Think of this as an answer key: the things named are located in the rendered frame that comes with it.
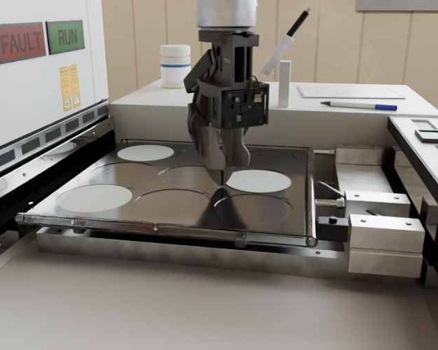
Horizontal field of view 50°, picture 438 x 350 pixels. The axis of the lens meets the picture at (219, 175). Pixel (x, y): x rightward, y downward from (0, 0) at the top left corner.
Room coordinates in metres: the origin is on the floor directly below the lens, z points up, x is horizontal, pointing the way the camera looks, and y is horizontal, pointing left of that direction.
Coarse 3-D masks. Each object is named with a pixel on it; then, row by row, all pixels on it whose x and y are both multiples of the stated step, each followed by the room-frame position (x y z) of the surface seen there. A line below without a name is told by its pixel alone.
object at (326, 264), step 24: (48, 240) 0.59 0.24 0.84; (72, 240) 0.58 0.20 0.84; (96, 240) 0.57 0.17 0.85; (120, 240) 0.57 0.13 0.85; (144, 240) 0.57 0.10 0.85; (168, 240) 0.57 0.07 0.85; (192, 240) 0.57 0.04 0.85; (192, 264) 0.55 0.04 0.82; (216, 264) 0.54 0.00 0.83; (240, 264) 0.54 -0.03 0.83; (264, 264) 0.53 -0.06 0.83; (288, 264) 0.53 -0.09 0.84; (312, 264) 0.52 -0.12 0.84; (336, 264) 0.52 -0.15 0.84
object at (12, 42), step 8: (0, 32) 0.61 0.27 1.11; (8, 32) 0.63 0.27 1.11; (16, 32) 0.65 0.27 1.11; (24, 32) 0.67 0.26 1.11; (32, 32) 0.68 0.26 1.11; (40, 32) 0.71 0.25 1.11; (0, 40) 0.61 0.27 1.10; (8, 40) 0.63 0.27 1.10; (16, 40) 0.64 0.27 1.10; (24, 40) 0.66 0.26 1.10; (32, 40) 0.68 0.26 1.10; (40, 40) 0.70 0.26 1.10; (0, 48) 0.61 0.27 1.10; (8, 48) 0.62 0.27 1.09; (16, 48) 0.64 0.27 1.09; (24, 48) 0.66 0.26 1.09; (32, 48) 0.68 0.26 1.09; (40, 48) 0.70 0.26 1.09; (0, 56) 0.61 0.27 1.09; (8, 56) 0.62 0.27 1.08; (16, 56) 0.64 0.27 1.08; (24, 56) 0.66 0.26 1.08
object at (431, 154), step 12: (396, 120) 0.80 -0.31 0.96; (408, 120) 0.80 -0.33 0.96; (420, 120) 0.81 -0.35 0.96; (432, 120) 0.80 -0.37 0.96; (408, 132) 0.72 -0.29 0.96; (420, 144) 0.64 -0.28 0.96; (432, 144) 0.64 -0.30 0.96; (420, 156) 0.59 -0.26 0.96; (432, 156) 0.59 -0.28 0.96; (432, 168) 0.54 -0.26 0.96
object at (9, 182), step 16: (96, 128) 0.84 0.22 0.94; (112, 128) 0.91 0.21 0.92; (64, 144) 0.72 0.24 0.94; (80, 144) 0.77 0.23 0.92; (112, 144) 0.92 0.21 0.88; (32, 160) 0.63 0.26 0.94; (48, 160) 0.67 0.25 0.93; (96, 160) 0.85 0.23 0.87; (0, 176) 0.56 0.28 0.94; (16, 176) 0.59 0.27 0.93; (32, 176) 0.62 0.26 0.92; (0, 192) 0.55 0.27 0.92; (48, 192) 0.68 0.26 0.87; (16, 224) 0.57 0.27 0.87; (0, 240) 0.54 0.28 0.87; (16, 240) 0.57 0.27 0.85
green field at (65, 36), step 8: (56, 24) 0.75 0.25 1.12; (64, 24) 0.78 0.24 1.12; (72, 24) 0.80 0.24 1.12; (80, 24) 0.83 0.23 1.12; (56, 32) 0.75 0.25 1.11; (64, 32) 0.77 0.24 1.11; (72, 32) 0.80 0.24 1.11; (80, 32) 0.83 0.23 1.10; (56, 40) 0.75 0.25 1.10; (64, 40) 0.77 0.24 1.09; (72, 40) 0.80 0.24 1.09; (80, 40) 0.83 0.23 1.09; (56, 48) 0.75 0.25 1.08; (64, 48) 0.77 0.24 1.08; (72, 48) 0.80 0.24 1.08
